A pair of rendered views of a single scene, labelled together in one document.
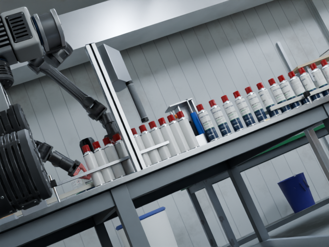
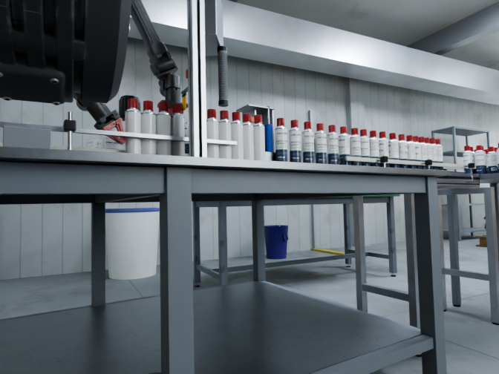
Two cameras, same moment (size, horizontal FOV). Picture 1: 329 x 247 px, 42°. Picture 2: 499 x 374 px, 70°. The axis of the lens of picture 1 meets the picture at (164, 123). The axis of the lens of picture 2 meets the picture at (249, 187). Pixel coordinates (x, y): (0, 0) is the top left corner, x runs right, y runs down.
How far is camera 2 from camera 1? 0.78 m
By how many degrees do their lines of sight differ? 15
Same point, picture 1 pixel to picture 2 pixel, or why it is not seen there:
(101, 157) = (149, 122)
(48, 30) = not seen: outside the picture
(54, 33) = not seen: outside the picture
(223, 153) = (320, 183)
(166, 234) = (151, 234)
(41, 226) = (29, 176)
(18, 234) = not seen: outside the picture
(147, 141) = (212, 131)
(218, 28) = (269, 73)
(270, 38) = (306, 105)
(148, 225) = (138, 220)
